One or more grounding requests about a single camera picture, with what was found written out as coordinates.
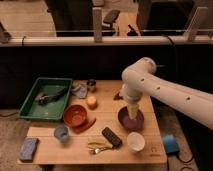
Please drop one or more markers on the blue plastic cup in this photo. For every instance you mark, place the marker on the blue plastic cup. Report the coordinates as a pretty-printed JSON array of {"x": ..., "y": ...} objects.
[{"x": 61, "y": 133}]

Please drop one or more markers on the purple bowl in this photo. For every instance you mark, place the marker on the purple bowl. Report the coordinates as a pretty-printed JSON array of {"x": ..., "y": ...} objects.
[{"x": 128, "y": 123}]

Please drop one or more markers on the yellow banana toy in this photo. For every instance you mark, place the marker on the yellow banana toy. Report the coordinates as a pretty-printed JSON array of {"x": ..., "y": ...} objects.
[{"x": 99, "y": 143}]

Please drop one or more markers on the red bowl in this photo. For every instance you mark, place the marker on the red bowl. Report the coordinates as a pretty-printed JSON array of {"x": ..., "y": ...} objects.
[{"x": 75, "y": 115}]

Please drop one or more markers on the small metal cup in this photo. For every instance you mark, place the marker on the small metal cup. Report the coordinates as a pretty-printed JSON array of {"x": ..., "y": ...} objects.
[{"x": 91, "y": 85}]

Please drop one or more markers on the blue sponge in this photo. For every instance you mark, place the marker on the blue sponge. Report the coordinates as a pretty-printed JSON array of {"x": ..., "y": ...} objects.
[{"x": 28, "y": 149}]

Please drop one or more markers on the grey blue cloth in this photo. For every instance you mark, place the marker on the grey blue cloth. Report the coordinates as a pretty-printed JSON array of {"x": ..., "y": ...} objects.
[{"x": 80, "y": 91}]

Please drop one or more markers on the dark tool in tray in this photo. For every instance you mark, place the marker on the dark tool in tray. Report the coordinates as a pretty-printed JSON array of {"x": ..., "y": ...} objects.
[{"x": 43, "y": 99}]

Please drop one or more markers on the white rail with posts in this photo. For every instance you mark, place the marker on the white rail with posts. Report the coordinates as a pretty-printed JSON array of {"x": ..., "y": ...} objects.
[{"x": 34, "y": 28}]

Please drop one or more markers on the black remote control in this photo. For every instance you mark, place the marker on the black remote control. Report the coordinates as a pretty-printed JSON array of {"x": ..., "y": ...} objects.
[{"x": 112, "y": 137}]

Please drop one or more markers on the dark purple grape bunch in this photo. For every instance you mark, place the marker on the dark purple grape bunch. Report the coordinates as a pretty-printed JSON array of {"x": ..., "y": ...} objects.
[{"x": 118, "y": 97}]

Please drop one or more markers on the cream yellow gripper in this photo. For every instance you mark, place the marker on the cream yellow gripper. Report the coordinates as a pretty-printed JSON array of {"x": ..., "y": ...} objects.
[{"x": 132, "y": 110}]

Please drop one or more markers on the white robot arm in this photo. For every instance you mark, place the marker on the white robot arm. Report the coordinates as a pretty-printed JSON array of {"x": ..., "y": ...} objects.
[{"x": 139, "y": 79}]

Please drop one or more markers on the green plastic tray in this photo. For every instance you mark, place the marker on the green plastic tray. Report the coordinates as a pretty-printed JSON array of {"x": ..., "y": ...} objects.
[{"x": 52, "y": 111}]

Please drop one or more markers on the red chili pepper toy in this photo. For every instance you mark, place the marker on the red chili pepper toy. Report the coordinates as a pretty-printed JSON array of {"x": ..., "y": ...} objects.
[{"x": 85, "y": 126}]

